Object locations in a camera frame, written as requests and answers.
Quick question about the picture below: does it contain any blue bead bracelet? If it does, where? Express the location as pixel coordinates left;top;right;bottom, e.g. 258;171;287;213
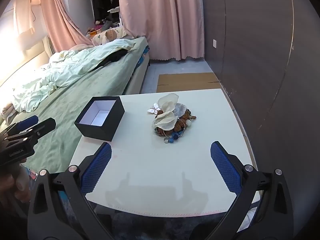
163;132;186;145

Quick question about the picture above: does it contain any brown rudraksha bead bracelet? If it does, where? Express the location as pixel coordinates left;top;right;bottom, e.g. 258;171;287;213
172;108;197;133

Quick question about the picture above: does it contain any black jewelry box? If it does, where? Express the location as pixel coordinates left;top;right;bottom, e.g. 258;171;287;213
74;96;125;141

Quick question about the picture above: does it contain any person left hand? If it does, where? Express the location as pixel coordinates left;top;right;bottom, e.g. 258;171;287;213
1;165;31;212

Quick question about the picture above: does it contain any bed with green sheet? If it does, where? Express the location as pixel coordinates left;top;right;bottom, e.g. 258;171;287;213
1;37;149;172

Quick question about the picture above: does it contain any pale green duvet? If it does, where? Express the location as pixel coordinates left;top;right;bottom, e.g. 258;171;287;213
11;39;136;113

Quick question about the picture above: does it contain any pink curtain left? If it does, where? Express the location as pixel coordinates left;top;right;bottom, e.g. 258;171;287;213
41;0;93;52

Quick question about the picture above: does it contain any pink curtain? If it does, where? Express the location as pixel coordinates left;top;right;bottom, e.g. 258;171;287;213
119;0;204;61
41;0;93;52

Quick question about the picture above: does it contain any black garment on bed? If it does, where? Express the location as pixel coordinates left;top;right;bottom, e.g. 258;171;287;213
96;49;128;68

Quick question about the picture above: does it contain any bear print pillow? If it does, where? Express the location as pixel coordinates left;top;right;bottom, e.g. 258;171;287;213
92;26;127;46

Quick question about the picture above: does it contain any white shell flower ornament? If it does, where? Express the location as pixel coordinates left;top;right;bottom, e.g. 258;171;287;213
152;93;187;131

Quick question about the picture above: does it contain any flat cardboard sheet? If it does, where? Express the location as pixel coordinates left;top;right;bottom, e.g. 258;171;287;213
156;73;221;93

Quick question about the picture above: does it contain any pink curtain right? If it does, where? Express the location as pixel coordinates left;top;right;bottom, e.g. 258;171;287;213
119;0;204;61

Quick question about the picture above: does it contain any white towel on wall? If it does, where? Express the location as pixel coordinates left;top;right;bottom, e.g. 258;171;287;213
14;0;35;50

